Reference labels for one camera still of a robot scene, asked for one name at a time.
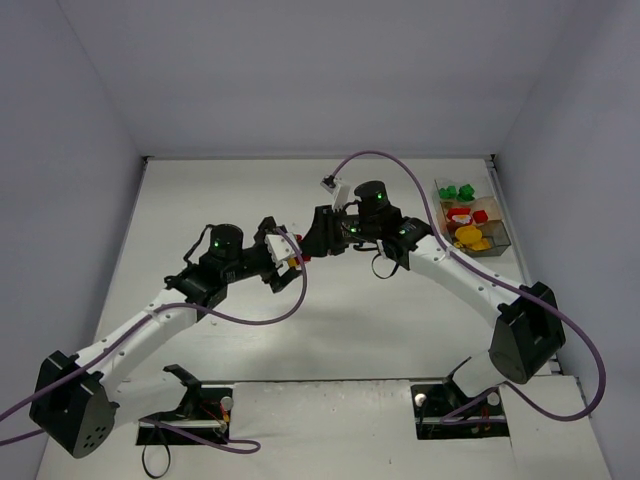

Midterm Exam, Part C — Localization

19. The red yellow lego stack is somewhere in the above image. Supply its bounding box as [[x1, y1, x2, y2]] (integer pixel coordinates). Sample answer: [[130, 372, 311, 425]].
[[287, 234, 311, 270]]

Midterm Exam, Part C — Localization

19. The red round flower lego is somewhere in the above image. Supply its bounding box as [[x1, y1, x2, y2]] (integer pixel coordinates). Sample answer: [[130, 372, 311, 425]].
[[446, 207, 474, 226]]

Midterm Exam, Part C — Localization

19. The yellow round printed lego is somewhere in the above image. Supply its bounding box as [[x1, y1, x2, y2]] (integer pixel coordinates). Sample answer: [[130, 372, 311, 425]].
[[455, 225, 483, 246]]

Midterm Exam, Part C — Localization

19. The green square lego brick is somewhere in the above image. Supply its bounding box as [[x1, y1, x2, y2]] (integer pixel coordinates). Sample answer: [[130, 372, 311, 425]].
[[457, 184, 475, 203]]

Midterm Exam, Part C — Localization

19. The yellow striped lego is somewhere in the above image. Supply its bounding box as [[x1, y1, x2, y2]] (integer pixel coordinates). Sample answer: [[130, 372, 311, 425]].
[[469, 237, 493, 252]]

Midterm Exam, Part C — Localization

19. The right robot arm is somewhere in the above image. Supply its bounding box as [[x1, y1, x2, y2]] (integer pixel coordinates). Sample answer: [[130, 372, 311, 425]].
[[301, 176, 566, 400]]

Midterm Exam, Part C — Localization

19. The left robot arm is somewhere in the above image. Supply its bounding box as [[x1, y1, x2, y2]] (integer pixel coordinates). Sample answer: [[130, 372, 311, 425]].
[[29, 217, 306, 458]]

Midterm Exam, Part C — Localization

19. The small red lego piece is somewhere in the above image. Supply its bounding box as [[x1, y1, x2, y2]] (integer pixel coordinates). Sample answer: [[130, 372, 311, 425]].
[[472, 210, 488, 224]]

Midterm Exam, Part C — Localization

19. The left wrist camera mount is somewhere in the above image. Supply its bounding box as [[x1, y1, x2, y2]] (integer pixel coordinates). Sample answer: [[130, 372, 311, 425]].
[[265, 232, 297, 268]]

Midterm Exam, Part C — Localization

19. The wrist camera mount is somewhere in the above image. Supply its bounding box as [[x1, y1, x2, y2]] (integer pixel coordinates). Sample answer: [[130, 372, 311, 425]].
[[321, 175, 351, 211], [265, 232, 297, 268]]

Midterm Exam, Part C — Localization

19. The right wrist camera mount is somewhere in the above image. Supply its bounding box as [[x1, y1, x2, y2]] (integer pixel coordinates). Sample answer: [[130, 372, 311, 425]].
[[321, 175, 351, 211]]

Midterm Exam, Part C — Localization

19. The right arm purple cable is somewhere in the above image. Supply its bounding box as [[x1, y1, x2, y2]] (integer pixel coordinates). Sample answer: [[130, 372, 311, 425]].
[[322, 150, 607, 424]]

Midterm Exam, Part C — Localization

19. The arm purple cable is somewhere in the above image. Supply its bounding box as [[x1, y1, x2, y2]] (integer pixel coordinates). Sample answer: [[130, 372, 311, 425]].
[[322, 150, 607, 424], [0, 227, 309, 454]]

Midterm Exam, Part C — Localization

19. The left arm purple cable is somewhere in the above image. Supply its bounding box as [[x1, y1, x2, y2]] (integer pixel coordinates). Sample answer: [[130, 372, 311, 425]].
[[0, 227, 309, 454]]

